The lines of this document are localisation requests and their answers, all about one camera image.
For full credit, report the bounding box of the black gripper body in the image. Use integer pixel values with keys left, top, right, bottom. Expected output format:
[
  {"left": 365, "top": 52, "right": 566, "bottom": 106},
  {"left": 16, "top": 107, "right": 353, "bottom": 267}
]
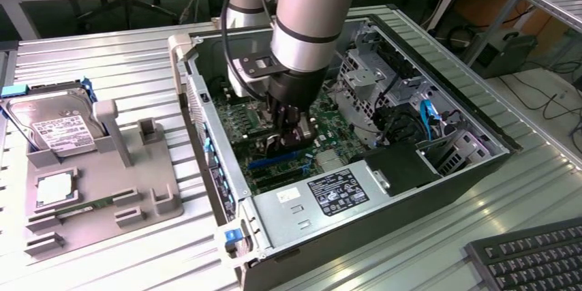
[{"left": 265, "top": 65, "right": 332, "bottom": 110}]

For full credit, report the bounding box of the green graphics card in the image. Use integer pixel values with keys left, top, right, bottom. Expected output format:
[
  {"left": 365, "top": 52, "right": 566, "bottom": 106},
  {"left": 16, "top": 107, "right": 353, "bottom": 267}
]
[{"left": 252, "top": 117, "right": 321, "bottom": 158}]

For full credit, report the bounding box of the blue expansion slot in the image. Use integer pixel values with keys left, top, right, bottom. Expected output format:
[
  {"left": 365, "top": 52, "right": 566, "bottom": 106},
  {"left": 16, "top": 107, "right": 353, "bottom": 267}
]
[{"left": 247, "top": 150, "right": 299, "bottom": 171}]

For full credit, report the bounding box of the green Dell motherboard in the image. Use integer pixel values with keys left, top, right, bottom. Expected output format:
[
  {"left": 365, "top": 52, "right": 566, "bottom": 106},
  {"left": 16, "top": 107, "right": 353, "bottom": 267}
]
[{"left": 211, "top": 79, "right": 392, "bottom": 196}]

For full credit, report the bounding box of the silver chipset heatsink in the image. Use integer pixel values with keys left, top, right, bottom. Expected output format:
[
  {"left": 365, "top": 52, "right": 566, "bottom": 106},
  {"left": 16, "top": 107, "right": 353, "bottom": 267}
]
[{"left": 316, "top": 150, "right": 349, "bottom": 170}]

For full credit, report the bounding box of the black expansion slot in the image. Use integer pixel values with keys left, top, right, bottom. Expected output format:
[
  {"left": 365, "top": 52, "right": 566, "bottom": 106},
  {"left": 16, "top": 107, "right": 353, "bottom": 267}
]
[
  {"left": 249, "top": 167, "right": 304, "bottom": 183},
  {"left": 253, "top": 175, "right": 315, "bottom": 192}
]

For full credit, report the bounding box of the metal disk bay cage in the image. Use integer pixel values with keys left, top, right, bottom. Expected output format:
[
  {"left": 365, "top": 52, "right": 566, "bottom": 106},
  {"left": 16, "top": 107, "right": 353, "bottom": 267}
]
[{"left": 337, "top": 25, "right": 455, "bottom": 125}]

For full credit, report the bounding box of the grey power supply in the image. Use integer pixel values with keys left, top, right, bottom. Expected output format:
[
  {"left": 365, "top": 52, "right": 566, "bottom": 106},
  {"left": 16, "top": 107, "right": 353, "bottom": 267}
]
[{"left": 249, "top": 159, "right": 392, "bottom": 249}]

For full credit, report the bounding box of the black plastic shroud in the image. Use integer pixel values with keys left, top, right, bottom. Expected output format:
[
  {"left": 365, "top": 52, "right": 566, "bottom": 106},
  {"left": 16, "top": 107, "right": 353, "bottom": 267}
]
[{"left": 364, "top": 147, "right": 443, "bottom": 198}]

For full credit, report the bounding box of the black open PC case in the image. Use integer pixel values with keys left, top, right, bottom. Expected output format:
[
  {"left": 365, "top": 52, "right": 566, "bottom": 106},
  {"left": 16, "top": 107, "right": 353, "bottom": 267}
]
[{"left": 167, "top": 13, "right": 523, "bottom": 291}]

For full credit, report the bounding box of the grey parts rack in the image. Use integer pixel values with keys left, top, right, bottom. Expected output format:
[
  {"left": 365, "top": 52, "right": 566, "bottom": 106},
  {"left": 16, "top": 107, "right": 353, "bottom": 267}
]
[{"left": 22, "top": 99, "right": 185, "bottom": 266}]

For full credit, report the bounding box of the dark computer tower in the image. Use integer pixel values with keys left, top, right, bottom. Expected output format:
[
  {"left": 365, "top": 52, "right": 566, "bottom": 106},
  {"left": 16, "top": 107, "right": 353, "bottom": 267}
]
[{"left": 470, "top": 31, "right": 540, "bottom": 79}]

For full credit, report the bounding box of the silver hard disk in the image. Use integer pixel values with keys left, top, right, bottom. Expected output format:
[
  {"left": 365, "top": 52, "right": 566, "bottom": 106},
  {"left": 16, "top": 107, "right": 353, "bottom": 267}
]
[{"left": 6, "top": 88, "right": 100, "bottom": 155}]

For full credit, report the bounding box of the green RAM stick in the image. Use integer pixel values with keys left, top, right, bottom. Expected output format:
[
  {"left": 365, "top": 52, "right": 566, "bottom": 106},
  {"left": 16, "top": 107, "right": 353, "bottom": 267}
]
[{"left": 53, "top": 198, "right": 117, "bottom": 219}]

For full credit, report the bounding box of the silver CPU chip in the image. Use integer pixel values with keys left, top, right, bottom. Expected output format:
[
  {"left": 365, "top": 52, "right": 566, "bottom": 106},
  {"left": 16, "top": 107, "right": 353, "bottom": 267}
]
[{"left": 34, "top": 172, "right": 78, "bottom": 205}]

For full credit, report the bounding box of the hard disk drive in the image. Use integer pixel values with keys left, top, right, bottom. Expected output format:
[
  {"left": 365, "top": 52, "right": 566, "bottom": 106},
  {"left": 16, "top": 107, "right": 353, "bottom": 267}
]
[{"left": 0, "top": 78, "right": 99, "bottom": 155}]

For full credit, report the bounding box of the black keyboard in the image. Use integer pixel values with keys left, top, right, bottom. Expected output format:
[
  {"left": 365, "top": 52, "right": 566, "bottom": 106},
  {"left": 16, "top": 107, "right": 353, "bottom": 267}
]
[{"left": 462, "top": 226, "right": 582, "bottom": 291}]

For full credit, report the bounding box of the silver wrist camera block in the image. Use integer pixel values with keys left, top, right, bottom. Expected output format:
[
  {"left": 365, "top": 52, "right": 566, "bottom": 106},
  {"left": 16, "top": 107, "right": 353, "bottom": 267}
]
[{"left": 227, "top": 55, "right": 287, "bottom": 98}]

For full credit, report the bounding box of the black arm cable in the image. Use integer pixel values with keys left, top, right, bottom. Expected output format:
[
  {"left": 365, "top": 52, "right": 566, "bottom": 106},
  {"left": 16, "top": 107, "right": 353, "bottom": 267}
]
[{"left": 220, "top": 0, "right": 273, "bottom": 101}]

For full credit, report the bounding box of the blue data wire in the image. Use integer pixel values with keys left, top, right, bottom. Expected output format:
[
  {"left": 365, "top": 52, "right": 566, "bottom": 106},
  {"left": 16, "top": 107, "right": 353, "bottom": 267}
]
[{"left": 418, "top": 99, "right": 440, "bottom": 144}]

